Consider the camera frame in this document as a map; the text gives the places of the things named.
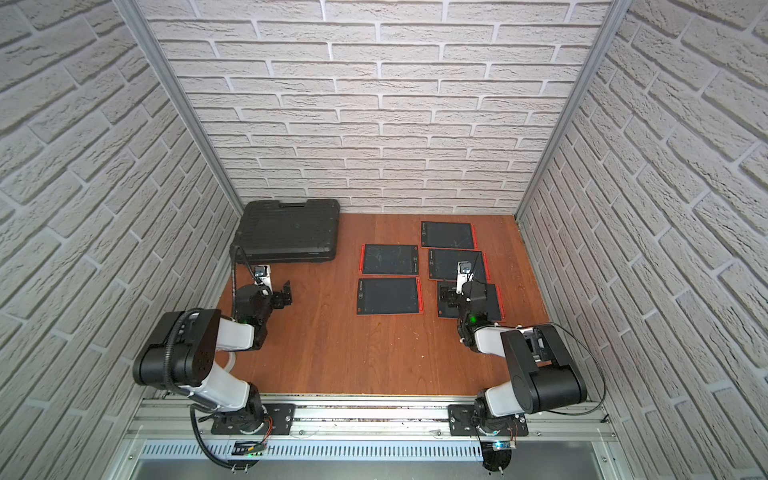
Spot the red tablet with green scribbles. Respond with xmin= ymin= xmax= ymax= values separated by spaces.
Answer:
xmin=428 ymin=249 xmax=489 ymax=282

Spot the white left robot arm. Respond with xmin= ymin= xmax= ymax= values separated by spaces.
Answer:
xmin=132 ymin=282 xmax=292 ymax=425

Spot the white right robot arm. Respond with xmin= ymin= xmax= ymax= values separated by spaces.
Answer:
xmin=438 ymin=280 xmax=587 ymax=421

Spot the black plastic tool case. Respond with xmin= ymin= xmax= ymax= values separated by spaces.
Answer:
xmin=230 ymin=199 xmax=341 ymax=265

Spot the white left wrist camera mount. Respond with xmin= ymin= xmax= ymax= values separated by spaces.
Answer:
xmin=251 ymin=265 xmax=272 ymax=295

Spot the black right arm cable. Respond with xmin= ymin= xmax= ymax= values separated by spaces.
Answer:
xmin=548 ymin=322 xmax=608 ymax=418

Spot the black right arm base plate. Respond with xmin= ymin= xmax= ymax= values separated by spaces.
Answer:
xmin=447 ymin=404 xmax=529 ymax=438

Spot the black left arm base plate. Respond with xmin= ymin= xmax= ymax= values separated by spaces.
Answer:
xmin=211 ymin=403 xmax=296 ymax=436

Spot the aluminium front rail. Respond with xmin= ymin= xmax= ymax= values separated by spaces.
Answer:
xmin=124 ymin=393 xmax=618 ymax=442

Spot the white perforated cable duct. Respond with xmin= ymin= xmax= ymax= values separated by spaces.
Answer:
xmin=140 ymin=440 xmax=482 ymax=462

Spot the left aluminium corner post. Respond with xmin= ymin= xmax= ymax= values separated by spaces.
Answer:
xmin=114 ymin=0 xmax=244 ymax=216

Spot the aluminium corner post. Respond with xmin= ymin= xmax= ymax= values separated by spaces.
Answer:
xmin=514 ymin=0 xmax=632 ymax=220
xmin=114 ymin=0 xmax=244 ymax=216

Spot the right aluminium corner post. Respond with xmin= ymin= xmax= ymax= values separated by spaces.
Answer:
xmin=514 ymin=0 xmax=632 ymax=220

